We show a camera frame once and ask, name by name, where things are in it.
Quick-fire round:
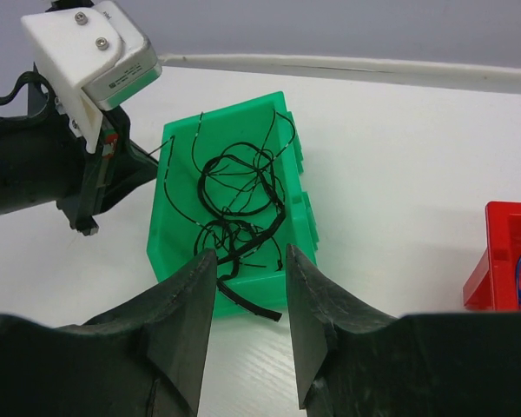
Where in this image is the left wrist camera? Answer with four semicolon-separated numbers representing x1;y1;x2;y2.
21;1;162;154

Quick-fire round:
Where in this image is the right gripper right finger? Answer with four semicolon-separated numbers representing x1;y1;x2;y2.
286;245;521;416

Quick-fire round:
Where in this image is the thin grey wire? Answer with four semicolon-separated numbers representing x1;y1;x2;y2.
147;108;297;273

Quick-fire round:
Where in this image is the red plastic bin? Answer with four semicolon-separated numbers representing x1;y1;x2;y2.
463;202;521;311

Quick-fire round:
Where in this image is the green plastic bin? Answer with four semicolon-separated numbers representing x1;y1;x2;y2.
147;92;319;321

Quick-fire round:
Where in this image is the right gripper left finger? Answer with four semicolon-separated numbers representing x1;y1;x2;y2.
0;249;217;416

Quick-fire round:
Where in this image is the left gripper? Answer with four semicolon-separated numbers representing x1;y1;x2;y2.
0;69;158;235

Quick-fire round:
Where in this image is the thick black cable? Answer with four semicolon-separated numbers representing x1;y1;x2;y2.
193;154;287;322

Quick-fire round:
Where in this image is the aluminium back rail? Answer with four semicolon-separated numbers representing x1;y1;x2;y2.
159;53;521;95

